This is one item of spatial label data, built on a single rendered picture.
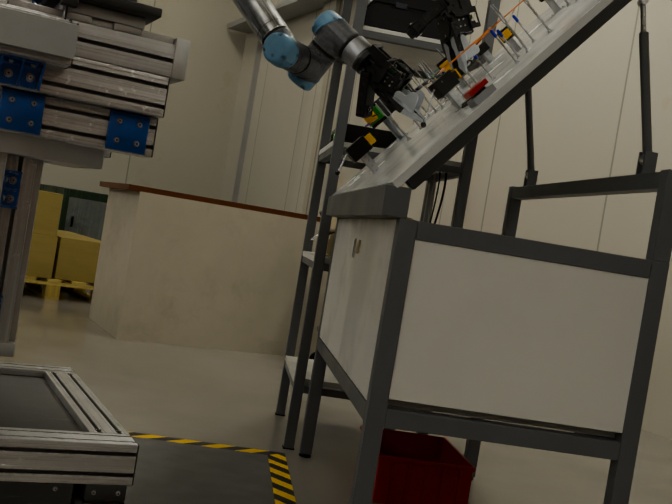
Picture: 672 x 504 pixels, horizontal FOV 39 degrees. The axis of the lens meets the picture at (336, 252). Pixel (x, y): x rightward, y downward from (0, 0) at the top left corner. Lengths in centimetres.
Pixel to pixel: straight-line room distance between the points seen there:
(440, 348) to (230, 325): 344
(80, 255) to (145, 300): 155
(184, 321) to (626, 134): 270
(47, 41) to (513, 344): 114
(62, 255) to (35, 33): 474
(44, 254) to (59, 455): 459
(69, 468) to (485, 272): 96
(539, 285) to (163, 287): 342
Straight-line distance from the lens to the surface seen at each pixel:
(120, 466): 213
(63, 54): 201
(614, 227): 559
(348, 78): 324
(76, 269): 671
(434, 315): 202
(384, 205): 198
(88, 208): 947
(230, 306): 537
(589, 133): 591
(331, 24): 236
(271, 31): 229
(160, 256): 522
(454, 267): 202
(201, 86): 1179
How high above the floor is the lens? 74
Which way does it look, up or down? 1 degrees down
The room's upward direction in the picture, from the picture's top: 9 degrees clockwise
